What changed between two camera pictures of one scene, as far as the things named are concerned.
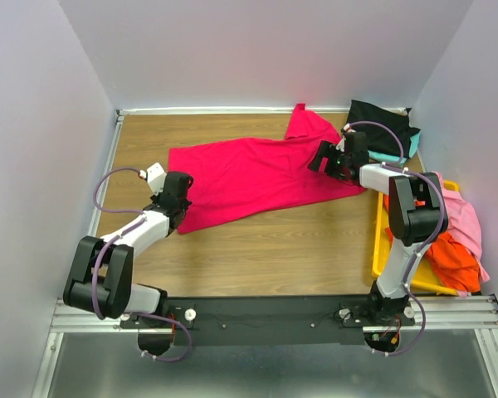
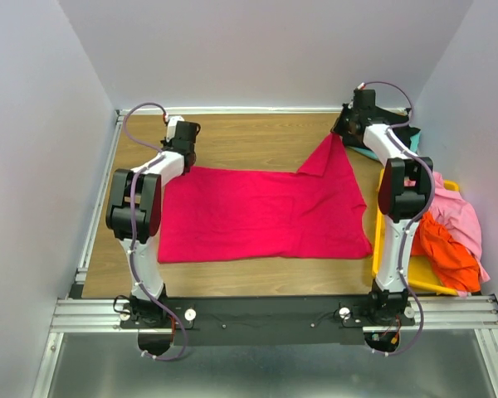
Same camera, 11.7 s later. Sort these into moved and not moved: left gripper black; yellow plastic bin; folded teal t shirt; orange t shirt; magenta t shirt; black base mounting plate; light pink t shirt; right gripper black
Moved: left gripper black; right gripper black; magenta t shirt
Not moved: folded teal t shirt; orange t shirt; yellow plastic bin; black base mounting plate; light pink t shirt
